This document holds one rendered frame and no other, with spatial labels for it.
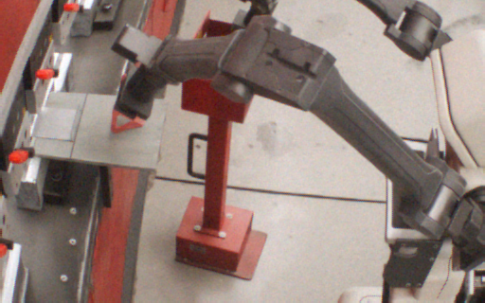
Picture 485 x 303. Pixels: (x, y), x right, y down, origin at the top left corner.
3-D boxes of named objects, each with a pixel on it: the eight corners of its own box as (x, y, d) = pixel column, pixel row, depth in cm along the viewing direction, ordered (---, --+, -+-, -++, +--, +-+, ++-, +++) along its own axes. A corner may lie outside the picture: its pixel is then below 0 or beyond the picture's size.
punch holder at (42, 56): (37, 121, 147) (31, 55, 135) (2, 117, 147) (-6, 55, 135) (55, 68, 157) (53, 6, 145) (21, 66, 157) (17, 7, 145)
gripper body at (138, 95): (115, 107, 149) (134, 82, 145) (126, 69, 156) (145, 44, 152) (145, 123, 152) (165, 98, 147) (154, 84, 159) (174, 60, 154)
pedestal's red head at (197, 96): (242, 125, 212) (248, 70, 199) (180, 110, 214) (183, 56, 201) (263, 73, 226) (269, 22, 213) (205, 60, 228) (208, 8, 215)
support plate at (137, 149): (155, 172, 156) (155, 169, 155) (32, 156, 156) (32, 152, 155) (168, 103, 168) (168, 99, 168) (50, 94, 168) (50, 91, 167)
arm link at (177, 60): (259, 108, 104) (302, 35, 105) (221, 82, 102) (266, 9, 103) (161, 95, 144) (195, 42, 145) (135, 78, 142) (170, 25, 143)
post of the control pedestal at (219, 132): (219, 232, 257) (230, 99, 218) (202, 227, 257) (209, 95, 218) (224, 219, 260) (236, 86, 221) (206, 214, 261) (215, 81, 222)
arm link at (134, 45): (165, 89, 139) (193, 44, 140) (110, 54, 136) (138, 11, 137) (152, 91, 150) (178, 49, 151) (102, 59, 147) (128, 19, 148)
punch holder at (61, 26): (61, 52, 161) (60, -9, 149) (27, 51, 161) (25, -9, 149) (78, 8, 171) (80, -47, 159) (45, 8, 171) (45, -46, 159)
